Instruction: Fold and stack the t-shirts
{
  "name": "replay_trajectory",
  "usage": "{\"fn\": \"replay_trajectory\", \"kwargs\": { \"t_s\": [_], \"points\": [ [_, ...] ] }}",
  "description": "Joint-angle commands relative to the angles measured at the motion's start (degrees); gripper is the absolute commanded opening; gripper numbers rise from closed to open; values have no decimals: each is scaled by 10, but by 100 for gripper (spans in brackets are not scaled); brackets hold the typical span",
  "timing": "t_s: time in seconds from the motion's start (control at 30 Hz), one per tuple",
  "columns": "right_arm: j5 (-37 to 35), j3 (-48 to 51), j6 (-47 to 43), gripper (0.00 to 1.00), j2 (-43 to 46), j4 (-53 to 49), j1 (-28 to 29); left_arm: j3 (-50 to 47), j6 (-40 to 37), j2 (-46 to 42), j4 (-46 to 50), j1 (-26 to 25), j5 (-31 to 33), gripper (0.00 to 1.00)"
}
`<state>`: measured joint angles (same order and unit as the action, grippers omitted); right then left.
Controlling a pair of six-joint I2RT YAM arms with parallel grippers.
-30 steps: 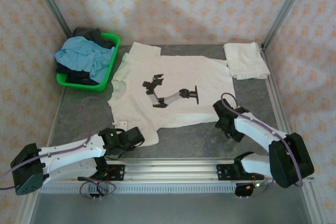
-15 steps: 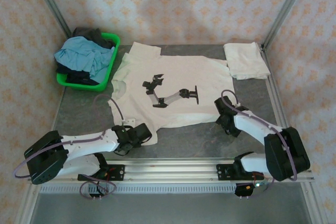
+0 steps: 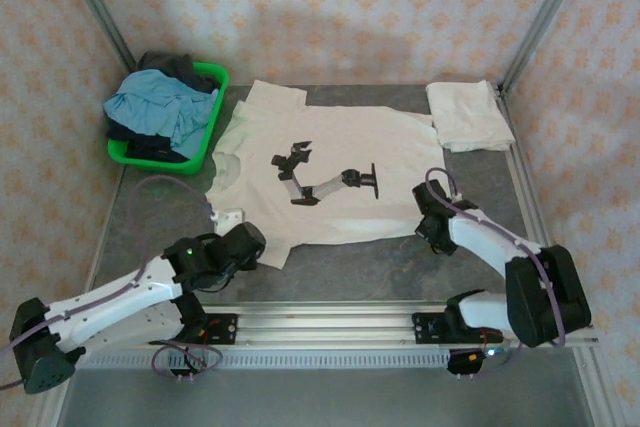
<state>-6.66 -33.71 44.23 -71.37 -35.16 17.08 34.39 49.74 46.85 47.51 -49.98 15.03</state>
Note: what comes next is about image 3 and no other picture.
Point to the white t-shirt with robot print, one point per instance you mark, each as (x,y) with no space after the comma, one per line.
(340,137)

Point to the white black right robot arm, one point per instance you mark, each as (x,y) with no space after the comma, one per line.
(480,237)

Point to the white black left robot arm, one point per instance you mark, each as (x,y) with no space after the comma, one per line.
(100,307)

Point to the folded plain white t-shirt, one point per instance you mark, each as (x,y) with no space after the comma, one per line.
(470,112)

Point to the navy blue t-shirt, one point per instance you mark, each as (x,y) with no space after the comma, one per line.
(145,147)

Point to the green plastic laundry basket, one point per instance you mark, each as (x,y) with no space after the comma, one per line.
(210,112)

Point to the black controller box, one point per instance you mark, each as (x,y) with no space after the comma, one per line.
(465,362)

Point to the light blue t-shirt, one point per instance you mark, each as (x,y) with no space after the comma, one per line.
(155,102)

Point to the dark grey t-shirt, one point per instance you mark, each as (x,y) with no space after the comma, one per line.
(172,64)

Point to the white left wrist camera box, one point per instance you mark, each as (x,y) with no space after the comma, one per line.
(229,219)

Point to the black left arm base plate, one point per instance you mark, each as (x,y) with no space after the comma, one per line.
(225,329)

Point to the aluminium table side rail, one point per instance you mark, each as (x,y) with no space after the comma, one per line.
(107,227)
(525,182)

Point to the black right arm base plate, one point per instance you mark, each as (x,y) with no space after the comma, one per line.
(425,329)

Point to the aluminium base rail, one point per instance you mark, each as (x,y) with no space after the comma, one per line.
(325,327)

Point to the aluminium frame post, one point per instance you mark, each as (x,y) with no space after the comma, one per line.
(550,2)
(94,2)

